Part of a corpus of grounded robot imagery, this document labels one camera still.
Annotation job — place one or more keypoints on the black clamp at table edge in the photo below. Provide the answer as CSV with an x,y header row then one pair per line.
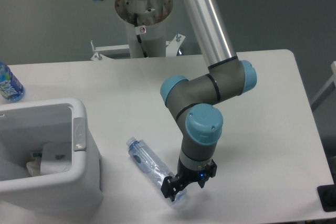
x,y
327,197

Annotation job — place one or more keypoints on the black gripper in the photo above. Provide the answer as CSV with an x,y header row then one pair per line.
x,y
173,188

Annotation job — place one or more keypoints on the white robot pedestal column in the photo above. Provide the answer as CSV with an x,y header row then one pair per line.
x,y
145,20

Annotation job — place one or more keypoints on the white green trash in can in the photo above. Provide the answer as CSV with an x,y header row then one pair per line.
x,y
34,165

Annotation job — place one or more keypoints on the white metal base bracket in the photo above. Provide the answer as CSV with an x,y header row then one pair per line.
x,y
172,48

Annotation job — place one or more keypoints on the clear plastic bottle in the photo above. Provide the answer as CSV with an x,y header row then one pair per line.
x,y
148,162

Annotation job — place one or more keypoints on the white plastic trash can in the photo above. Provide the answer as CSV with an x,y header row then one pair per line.
x,y
25,128

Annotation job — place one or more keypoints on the white frame at right edge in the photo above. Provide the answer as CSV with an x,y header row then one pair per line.
x,y
324,91

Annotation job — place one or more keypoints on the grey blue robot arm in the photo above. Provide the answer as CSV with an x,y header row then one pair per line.
x,y
190,102

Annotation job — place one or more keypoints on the blue labelled water bottle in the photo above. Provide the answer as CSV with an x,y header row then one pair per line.
x,y
11,88

